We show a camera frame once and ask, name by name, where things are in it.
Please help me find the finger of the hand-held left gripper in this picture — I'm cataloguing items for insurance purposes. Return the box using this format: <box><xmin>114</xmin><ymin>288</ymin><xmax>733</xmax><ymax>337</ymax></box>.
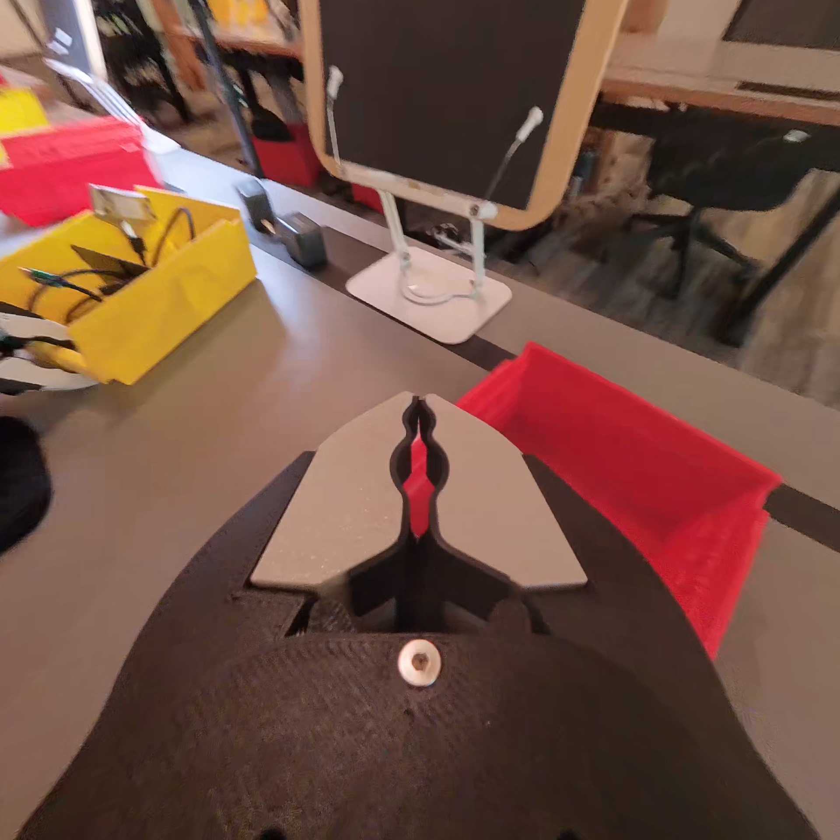
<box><xmin>0</xmin><ymin>312</ymin><xmax>76</xmax><ymax>349</ymax></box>
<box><xmin>0</xmin><ymin>356</ymin><xmax>99</xmax><ymax>395</ymax></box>

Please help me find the red crate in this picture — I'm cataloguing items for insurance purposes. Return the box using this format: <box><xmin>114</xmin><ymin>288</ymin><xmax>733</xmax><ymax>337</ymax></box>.
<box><xmin>252</xmin><ymin>123</ymin><xmax>322</xmax><ymax>188</ymax></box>

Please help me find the grey power adapter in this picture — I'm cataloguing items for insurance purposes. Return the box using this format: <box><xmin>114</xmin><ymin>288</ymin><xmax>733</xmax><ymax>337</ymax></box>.
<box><xmin>276</xmin><ymin>211</ymin><xmax>328</xmax><ymax>269</ymax></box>
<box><xmin>238</xmin><ymin>178</ymin><xmax>277</xmax><ymax>235</ymax></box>

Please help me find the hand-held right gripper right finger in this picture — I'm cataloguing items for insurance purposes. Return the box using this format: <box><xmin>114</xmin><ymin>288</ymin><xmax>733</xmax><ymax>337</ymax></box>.
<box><xmin>419</xmin><ymin>394</ymin><xmax>589</xmax><ymax>619</ymax></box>

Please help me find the wooden office desk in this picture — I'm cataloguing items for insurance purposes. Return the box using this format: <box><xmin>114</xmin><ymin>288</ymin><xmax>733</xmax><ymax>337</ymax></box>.
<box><xmin>600</xmin><ymin>62</ymin><xmax>840</xmax><ymax>126</ymax></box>

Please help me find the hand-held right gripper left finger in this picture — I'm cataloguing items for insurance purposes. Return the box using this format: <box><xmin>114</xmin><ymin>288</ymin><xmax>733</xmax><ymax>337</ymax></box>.
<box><xmin>250</xmin><ymin>392</ymin><xmax>421</xmax><ymax>618</ymax></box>

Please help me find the black board on white stand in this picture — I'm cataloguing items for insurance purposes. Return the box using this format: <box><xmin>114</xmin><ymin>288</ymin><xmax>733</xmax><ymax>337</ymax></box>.
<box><xmin>298</xmin><ymin>0</ymin><xmax>630</xmax><ymax>345</ymax></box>

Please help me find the silver adapter with black cable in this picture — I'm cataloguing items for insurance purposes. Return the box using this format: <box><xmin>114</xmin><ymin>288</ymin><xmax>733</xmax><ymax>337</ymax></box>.
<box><xmin>88</xmin><ymin>185</ymin><xmax>198</xmax><ymax>270</ymax></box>

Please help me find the black wrist rest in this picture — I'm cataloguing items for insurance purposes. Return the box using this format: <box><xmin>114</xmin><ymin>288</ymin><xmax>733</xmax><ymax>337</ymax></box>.
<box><xmin>0</xmin><ymin>416</ymin><xmax>52</xmax><ymax>553</ymax></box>

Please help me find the red plastic bin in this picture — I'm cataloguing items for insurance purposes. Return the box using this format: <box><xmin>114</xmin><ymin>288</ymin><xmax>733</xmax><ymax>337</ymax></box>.
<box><xmin>0</xmin><ymin>117</ymin><xmax>165</xmax><ymax>227</ymax></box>
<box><xmin>402</xmin><ymin>341</ymin><xmax>783</xmax><ymax>659</ymax></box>

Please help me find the yellow plastic bin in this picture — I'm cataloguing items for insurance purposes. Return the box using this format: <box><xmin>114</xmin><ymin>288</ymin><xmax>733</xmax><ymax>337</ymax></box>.
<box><xmin>0</xmin><ymin>87</ymin><xmax>50</xmax><ymax>135</ymax></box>
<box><xmin>0</xmin><ymin>185</ymin><xmax>258</xmax><ymax>386</ymax></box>

